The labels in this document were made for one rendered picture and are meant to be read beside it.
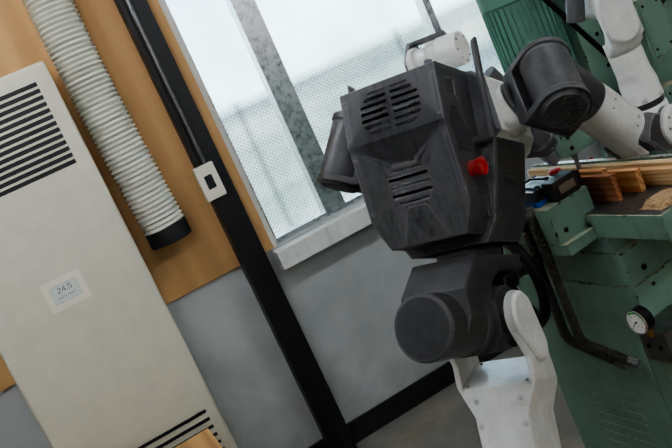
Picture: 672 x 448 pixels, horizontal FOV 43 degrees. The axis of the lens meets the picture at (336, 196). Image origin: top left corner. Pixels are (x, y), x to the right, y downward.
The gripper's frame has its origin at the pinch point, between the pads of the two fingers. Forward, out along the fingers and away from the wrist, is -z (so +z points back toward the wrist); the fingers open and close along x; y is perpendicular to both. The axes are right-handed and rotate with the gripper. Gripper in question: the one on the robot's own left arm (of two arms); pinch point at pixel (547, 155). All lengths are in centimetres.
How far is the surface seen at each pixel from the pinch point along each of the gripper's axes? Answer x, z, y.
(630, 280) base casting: 10.2, -29.1, -15.7
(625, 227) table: 15.1, -16.9, -8.8
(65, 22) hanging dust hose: -131, 101, -8
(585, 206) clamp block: 3.4, -13.5, -5.4
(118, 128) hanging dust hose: -131, 68, -27
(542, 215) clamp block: 1.3, -5.4, -13.2
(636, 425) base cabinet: -7, -67, -38
